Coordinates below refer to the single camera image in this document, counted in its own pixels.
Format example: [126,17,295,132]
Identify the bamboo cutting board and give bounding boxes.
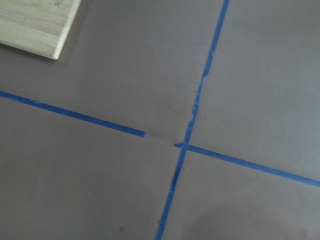
[0,0,81,60]

